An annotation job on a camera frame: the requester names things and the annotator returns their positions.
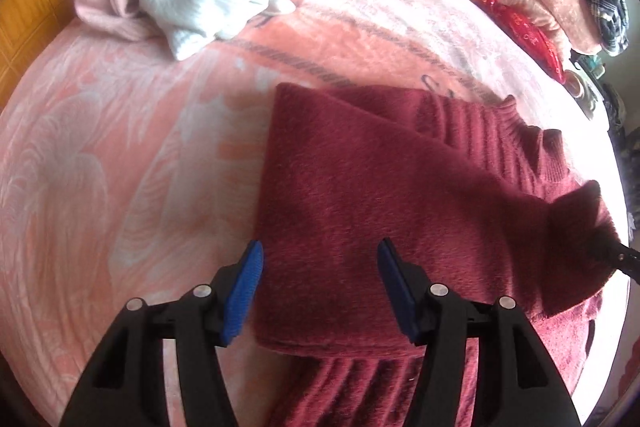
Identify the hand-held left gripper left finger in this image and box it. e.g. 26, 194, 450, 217
59, 240, 265, 427

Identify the red shiny cushion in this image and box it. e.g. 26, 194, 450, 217
474, 0, 568, 84

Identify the pink floral printed blanket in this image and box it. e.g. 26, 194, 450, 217
0, 0, 632, 427

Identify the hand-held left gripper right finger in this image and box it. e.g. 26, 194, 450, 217
376, 237, 583, 427

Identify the dark red knit sweater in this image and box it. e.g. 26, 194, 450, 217
250, 83, 632, 427

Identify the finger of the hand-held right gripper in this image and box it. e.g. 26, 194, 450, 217
587, 234, 640, 284

